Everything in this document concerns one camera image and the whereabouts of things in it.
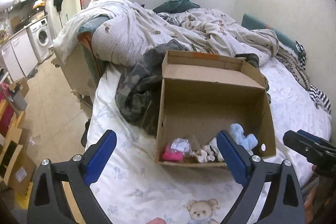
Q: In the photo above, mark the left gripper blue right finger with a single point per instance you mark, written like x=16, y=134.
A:
x=236, y=158

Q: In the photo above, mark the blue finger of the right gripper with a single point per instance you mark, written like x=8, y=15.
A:
x=310, y=146

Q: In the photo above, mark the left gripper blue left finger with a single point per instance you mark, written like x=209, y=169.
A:
x=96, y=157

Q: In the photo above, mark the white knotted sock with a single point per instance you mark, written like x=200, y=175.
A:
x=214, y=147

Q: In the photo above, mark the white scrunchie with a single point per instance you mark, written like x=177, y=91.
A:
x=204, y=155

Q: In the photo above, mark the clear plastic bag with label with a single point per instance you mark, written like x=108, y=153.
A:
x=182, y=145

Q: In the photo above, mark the person's right hand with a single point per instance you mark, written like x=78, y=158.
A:
x=311, y=202

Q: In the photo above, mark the person's left hand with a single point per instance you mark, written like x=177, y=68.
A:
x=157, y=221

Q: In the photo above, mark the light blue fluffy sock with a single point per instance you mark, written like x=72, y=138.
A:
x=249, y=142

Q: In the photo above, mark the brown cardboard cone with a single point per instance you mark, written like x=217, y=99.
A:
x=194, y=143

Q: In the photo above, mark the white floral bed sheet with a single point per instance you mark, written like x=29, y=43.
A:
x=134, y=189

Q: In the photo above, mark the pink rubber duck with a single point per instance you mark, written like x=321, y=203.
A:
x=172, y=155

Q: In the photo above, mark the cardboard box on floor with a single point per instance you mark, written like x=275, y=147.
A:
x=19, y=171

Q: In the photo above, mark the brown cardboard box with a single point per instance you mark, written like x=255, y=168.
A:
x=203, y=94

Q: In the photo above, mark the yellow foam piece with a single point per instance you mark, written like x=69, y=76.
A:
x=23, y=201

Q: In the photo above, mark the black white patterned blanket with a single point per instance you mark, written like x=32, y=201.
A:
x=296, y=65

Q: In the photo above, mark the camouflage dark garment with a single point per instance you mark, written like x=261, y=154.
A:
x=139, y=88

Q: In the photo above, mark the white kitchen cabinet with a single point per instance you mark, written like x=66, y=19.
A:
x=18, y=57

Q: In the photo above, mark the white patterned duvet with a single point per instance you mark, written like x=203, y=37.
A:
x=131, y=30

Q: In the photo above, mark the white washing machine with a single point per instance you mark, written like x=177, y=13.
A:
x=40, y=39

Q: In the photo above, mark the dark green pillow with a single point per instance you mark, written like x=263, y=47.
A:
x=175, y=6

